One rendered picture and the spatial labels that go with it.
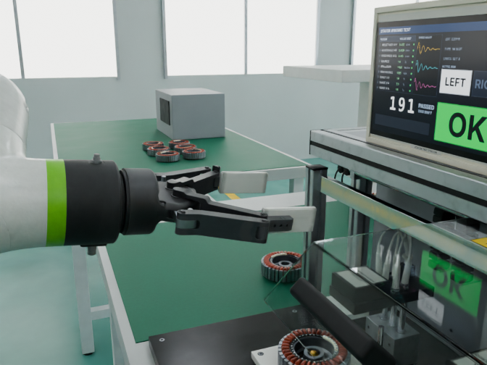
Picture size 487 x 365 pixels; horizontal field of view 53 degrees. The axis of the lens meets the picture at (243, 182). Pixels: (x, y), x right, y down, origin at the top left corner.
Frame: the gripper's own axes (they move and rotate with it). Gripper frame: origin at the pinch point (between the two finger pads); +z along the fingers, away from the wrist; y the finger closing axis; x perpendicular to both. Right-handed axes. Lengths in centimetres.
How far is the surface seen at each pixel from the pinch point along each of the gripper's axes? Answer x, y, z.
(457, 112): 14.0, 6.9, 19.3
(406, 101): 13.5, -2.8, 19.7
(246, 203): -37, -90, 41
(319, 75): 10, -74, 50
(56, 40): -17, -451, 3
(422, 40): 22.0, -1.4, 18.6
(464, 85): 17.4, 7.1, 18.9
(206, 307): -35.0, -28.9, 4.8
